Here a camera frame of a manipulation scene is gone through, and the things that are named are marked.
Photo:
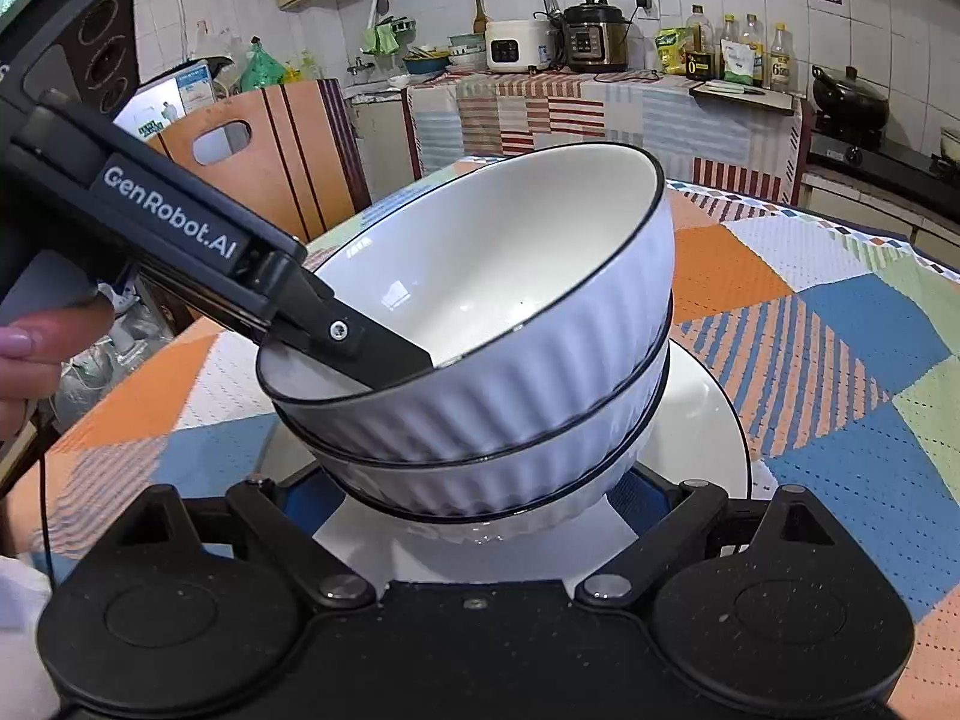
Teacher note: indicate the patchwork colourful tablecloth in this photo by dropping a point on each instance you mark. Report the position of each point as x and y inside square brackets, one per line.
[837, 346]

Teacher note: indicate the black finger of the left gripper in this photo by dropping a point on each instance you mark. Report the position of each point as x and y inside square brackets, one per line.
[309, 319]

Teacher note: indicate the yellow oil bottle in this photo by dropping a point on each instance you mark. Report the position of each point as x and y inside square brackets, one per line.
[780, 58]

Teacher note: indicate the wooden chair back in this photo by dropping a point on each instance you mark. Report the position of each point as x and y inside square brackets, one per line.
[288, 152]

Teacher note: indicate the cutting board on counter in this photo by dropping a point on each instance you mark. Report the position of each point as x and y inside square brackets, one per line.
[744, 94]

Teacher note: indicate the black pressure cooker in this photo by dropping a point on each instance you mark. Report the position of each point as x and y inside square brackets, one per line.
[596, 37]

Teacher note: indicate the green plastic bag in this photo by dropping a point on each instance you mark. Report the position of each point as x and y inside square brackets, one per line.
[261, 69]

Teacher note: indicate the striped counter cloth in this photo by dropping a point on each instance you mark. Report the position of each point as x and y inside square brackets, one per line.
[711, 142]

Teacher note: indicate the white plate stack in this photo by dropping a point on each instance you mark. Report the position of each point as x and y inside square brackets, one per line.
[696, 435]

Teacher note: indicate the white ribbed bowl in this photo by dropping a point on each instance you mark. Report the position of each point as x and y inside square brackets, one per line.
[601, 444]

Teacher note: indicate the person's left hand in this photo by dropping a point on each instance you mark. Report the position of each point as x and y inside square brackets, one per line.
[35, 347]

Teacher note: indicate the white rice cooker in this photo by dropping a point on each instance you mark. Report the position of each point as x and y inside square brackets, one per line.
[520, 46]

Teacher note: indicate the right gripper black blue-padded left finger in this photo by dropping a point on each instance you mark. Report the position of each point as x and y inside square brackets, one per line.
[279, 521]

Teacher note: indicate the black wok on stove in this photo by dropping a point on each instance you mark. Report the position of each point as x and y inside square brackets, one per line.
[846, 103]

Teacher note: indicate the white bowl black rim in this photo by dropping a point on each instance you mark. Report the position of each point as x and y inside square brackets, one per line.
[539, 286]

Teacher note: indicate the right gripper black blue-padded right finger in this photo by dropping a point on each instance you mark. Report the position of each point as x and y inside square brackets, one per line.
[672, 524]

